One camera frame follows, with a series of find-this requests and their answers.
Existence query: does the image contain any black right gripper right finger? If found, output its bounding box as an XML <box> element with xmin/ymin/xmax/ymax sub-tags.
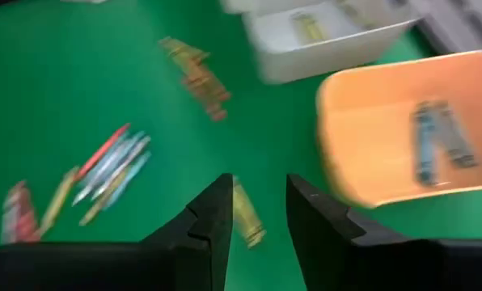
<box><xmin>285</xmin><ymin>173</ymin><xmax>482</xmax><ymax>291</ymax></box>

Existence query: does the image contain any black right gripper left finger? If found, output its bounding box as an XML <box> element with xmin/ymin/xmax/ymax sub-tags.
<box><xmin>0</xmin><ymin>173</ymin><xmax>235</xmax><ymax>291</ymax></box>

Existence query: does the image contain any white crayon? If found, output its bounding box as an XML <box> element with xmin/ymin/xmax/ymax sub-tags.
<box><xmin>71</xmin><ymin>135</ymin><xmax>152</xmax><ymax>207</ymax></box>
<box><xmin>0</xmin><ymin>189</ymin><xmax>22</xmax><ymax>246</ymax></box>

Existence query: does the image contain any orange plastic bin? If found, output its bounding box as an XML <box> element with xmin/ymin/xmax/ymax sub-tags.
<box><xmin>315</xmin><ymin>50</ymin><xmax>482</xmax><ymax>209</ymax></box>

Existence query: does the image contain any light grey plastic bin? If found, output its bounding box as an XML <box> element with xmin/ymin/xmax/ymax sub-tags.
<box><xmin>240</xmin><ymin>0</ymin><xmax>422</xmax><ymax>85</ymax></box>

